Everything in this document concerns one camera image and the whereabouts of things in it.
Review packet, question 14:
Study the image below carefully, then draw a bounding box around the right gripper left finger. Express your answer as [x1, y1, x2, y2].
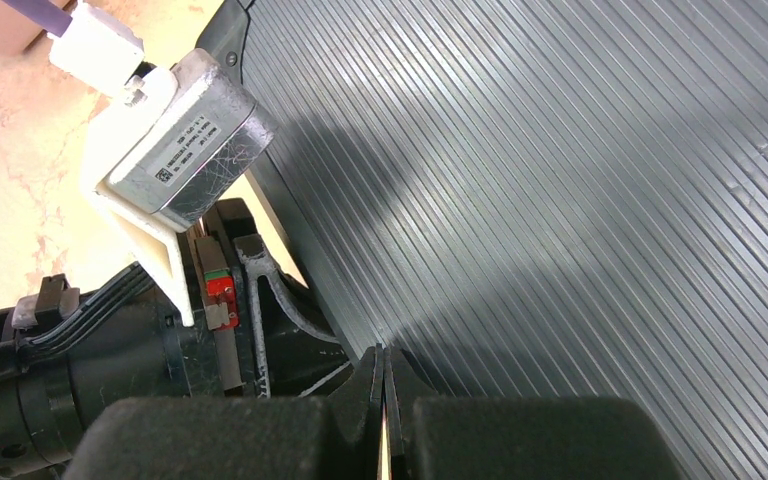
[59, 344, 385, 480]

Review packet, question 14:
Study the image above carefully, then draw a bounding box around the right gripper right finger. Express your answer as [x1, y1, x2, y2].
[383, 347, 687, 480]

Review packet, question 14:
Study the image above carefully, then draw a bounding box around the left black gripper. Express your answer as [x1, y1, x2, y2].
[0, 199, 257, 479]

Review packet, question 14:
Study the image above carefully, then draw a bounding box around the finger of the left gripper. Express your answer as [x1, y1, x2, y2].
[234, 234, 351, 398]

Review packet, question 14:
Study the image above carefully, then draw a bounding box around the black foam-lined carry case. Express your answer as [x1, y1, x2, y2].
[197, 1, 768, 479]

